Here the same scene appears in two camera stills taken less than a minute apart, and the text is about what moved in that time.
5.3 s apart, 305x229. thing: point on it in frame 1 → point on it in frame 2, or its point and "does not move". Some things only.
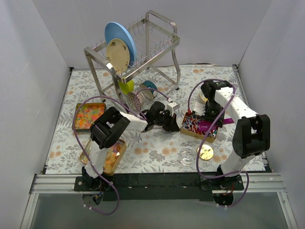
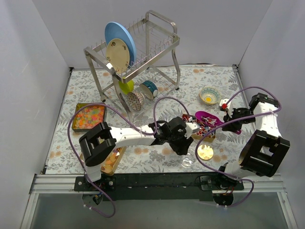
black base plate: (158, 186) does not move
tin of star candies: (86, 114) does not move
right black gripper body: (215, 119) → (233, 125)
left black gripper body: (172, 122) → (182, 147)
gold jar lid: (206, 152) does not move
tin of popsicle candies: (116, 150) does not move
